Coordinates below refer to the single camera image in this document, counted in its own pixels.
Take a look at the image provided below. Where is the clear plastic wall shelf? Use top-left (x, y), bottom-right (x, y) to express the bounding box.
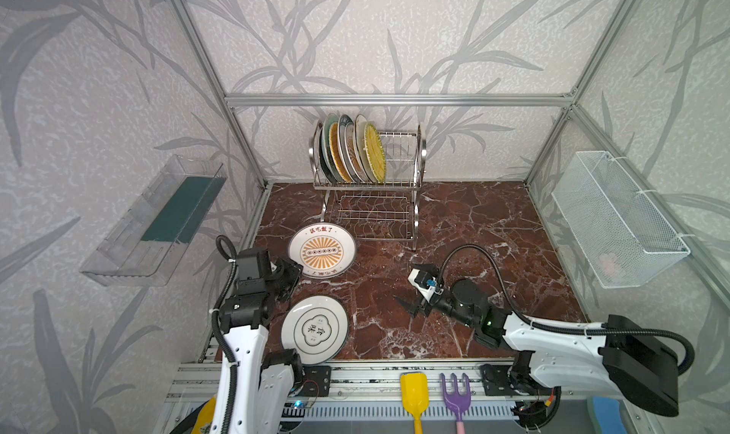
top-left (80, 154), bottom-right (227, 288)

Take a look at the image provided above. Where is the green rim white plate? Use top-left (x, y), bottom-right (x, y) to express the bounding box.
top-left (338, 114), bottom-right (361, 184)

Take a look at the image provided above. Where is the purple toy fork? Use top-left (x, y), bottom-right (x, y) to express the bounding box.
top-left (439, 373), bottom-right (471, 434)

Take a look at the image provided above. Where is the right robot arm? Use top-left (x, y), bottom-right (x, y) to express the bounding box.
top-left (399, 259), bottom-right (696, 417)

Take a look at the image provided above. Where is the orange sunburst plate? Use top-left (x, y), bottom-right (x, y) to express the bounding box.
top-left (345, 122), bottom-right (370, 183)
top-left (288, 222), bottom-right (357, 279)

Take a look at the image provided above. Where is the white wire mesh basket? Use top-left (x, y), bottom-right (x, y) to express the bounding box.
top-left (552, 151), bottom-right (691, 289)

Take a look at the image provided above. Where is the white plate black emblem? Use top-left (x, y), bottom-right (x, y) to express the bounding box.
top-left (281, 295), bottom-right (350, 366)

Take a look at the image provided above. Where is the yellow green woven plate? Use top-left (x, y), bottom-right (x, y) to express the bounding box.
top-left (364, 123), bottom-right (387, 184)

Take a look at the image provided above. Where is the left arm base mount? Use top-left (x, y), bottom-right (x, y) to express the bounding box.
top-left (297, 366), bottom-right (332, 398)

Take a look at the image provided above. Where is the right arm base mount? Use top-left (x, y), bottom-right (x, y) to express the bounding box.
top-left (479, 363), bottom-right (532, 397)

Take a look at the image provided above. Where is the blue green sponge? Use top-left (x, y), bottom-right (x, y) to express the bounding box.
top-left (587, 397), bottom-right (627, 434)

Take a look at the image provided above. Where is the yellow banana toy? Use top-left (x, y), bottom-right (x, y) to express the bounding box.
top-left (191, 397), bottom-right (216, 434)

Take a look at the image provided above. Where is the light green flower plate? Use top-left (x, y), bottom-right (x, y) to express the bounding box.
top-left (321, 113), bottom-right (343, 184)

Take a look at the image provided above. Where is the cream floral plate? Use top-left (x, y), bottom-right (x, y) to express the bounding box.
top-left (355, 114), bottom-right (376, 183)

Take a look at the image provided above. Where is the orange woven plate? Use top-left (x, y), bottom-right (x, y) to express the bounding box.
top-left (329, 122), bottom-right (353, 184)

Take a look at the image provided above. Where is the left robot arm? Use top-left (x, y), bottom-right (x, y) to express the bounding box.
top-left (210, 235), bottom-right (303, 433)

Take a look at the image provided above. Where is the steel dish rack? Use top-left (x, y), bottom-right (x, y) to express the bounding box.
top-left (308, 128), bottom-right (428, 251)

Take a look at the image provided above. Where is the yellow toy shovel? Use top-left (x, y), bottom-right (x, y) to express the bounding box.
top-left (400, 372), bottom-right (430, 434)

